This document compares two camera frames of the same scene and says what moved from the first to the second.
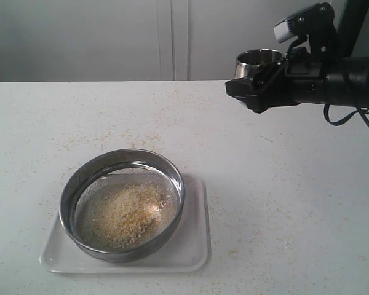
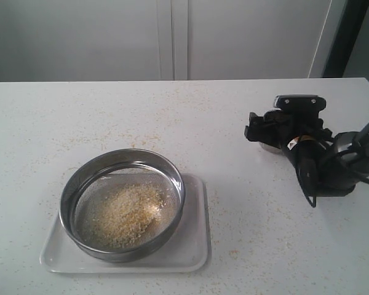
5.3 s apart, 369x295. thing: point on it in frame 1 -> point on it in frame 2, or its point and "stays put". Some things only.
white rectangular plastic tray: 189,251 stays put
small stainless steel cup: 249,61 -> 271,148
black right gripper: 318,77 -> 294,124
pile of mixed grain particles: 120,216 stays put
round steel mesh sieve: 119,204 stays put
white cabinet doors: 130,40 stays put
